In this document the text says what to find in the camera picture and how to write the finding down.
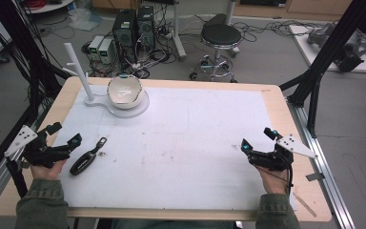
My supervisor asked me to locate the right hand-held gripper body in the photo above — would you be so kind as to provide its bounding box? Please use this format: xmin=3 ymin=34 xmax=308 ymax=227
xmin=248 ymin=133 xmax=318 ymax=172

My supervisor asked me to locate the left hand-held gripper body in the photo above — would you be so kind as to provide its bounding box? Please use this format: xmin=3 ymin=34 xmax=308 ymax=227
xmin=4 ymin=124 xmax=72 ymax=170

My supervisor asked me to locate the person's left hand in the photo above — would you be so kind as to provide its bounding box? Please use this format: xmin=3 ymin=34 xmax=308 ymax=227
xmin=30 ymin=158 xmax=68 ymax=181

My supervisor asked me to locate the person's right hand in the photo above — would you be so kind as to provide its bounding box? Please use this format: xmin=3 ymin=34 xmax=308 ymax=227
xmin=255 ymin=165 xmax=290 ymax=196

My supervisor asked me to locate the black slotted scoop tool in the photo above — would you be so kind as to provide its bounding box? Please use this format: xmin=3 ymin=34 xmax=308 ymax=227
xmin=69 ymin=136 xmax=109 ymax=177

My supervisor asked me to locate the grey tape strip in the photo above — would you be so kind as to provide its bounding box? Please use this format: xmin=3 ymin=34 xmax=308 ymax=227
xmin=305 ymin=172 xmax=326 ymax=182

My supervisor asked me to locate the wooden table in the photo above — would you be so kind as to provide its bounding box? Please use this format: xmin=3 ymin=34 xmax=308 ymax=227
xmin=0 ymin=75 xmax=333 ymax=223

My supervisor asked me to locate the wooden stick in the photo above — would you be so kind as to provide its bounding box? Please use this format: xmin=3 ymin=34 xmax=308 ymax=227
xmin=292 ymin=191 xmax=318 ymax=219

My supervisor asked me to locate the white rack with round base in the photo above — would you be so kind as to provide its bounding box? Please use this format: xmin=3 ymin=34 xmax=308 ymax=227
xmin=62 ymin=42 xmax=151 ymax=119

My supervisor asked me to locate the white table mat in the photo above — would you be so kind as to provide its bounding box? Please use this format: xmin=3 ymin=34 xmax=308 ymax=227
xmin=56 ymin=84 xmax=298 ymax=212

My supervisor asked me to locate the white bowl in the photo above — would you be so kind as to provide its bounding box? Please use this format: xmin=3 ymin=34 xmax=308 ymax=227
xmin=106 ymin=74 xmax=144 ymax=111

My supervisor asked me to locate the white floor board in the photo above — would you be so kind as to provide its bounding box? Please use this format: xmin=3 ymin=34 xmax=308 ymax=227
xmin=288 ymin=23 xmax=366 ymax=74

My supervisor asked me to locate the white power supply box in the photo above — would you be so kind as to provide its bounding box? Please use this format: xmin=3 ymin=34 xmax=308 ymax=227
xmin=88 ymin=34 xmax=105 ymax=61
xmin=97 ymin=38 xmax=115 ymax=65

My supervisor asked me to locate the black round stool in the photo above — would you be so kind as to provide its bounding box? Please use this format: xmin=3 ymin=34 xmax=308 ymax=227
xmin=189 ymin=12 xmax=243 ymax=84

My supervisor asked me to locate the clear plastic bag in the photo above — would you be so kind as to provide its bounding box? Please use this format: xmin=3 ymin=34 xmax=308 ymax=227
xmin=68 ymin=7 xmax=103 ymax=32

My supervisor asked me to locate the grey robot device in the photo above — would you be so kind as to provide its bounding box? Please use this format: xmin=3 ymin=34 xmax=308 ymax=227
xmin=307 ymin=22 xmax=366 ymax=73

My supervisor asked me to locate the large black computer tower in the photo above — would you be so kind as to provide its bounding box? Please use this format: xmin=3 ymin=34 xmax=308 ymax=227
xmin=112 ymin=9 xmax=138 ymax=65

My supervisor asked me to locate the white round table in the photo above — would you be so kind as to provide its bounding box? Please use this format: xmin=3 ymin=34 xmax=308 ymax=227
xmin=21 ymin=0 xmax=76 ymax=14

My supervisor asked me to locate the white table leg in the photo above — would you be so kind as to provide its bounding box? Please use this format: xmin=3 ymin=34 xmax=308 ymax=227
xmin=171 ymin=0 xmax=188 ymax=62

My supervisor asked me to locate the slim black computer tower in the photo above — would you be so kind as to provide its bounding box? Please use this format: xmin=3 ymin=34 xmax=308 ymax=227
xmin=135 ymin=4 xmax=156 ymax=52

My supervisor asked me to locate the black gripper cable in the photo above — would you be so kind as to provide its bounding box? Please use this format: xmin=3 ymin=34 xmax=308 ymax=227
xmin=261 ymin=157 xmax=295 ymax=197

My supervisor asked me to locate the black frame strut with cables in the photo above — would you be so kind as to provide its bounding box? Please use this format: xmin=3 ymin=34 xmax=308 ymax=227
xmin=0 ymin=0 xmax=72 ymax=115

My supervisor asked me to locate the black metal frame strut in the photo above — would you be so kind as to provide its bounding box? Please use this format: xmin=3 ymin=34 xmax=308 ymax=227
xmin=278 ymin=0 xmax=366 ymax=138

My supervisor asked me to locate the tangle of floor cables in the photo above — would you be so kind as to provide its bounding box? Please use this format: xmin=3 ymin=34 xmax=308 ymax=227
xmin=239 ymin=19 xmax=315 ymax=44

